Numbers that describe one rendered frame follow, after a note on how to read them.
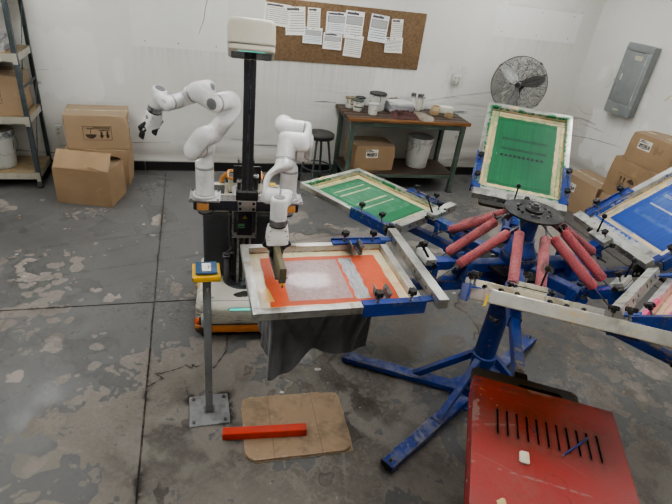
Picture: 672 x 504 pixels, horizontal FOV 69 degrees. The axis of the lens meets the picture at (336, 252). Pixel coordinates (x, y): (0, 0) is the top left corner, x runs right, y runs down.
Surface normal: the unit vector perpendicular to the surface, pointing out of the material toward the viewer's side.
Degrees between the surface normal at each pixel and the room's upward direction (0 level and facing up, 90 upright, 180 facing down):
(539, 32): 90
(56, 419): 0
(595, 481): 0
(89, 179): 90
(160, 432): 0
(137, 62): 90
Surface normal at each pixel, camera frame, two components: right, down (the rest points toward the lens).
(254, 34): 0.20, 0.07
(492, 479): 0.11, -0.86
